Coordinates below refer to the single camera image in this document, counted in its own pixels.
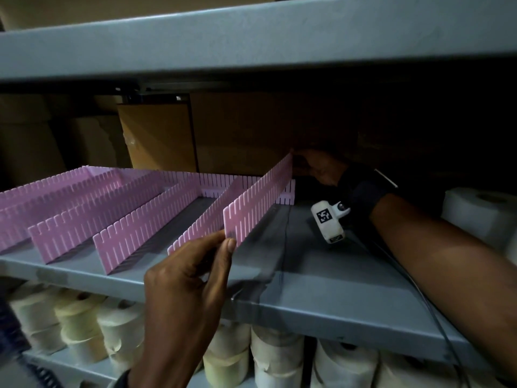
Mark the brown cardboard box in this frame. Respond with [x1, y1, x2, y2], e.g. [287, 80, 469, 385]
[0, 0, 277, 32]
[190, 92, 360, 177]

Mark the stack of white paper rolls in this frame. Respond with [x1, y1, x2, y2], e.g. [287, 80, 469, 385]
[440, 188, 517, 265]

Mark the person's right hand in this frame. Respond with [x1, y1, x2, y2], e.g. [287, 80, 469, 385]
[292, 147, 350, 189]

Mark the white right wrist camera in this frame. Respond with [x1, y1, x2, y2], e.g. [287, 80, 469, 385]
[311, 199, 351, 244]

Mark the black wristband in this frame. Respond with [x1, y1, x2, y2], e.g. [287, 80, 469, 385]
[337, 161, 399, 229]
[107, 369, 132, 388]

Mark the person's left hand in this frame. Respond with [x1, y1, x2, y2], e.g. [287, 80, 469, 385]
[134, 230, 238, 370]

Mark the person's right forearm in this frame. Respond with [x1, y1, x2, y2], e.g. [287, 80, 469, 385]
[369, 193, 517, 370]

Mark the person's left forearm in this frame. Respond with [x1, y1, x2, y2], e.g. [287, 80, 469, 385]
[127, 365, 197, 388]

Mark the black right wristband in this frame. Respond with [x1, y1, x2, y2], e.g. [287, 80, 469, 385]
[337, 161, 399, 229]

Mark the orange-brown cardboard box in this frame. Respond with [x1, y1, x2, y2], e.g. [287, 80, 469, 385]
[117, 101, 198, 173]

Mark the row of white paper rolls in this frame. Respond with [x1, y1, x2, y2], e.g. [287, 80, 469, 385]
[8, 280, 517, 388]

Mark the black left wristband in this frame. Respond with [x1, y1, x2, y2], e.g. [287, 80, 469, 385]
[107, 369, 132, 388]

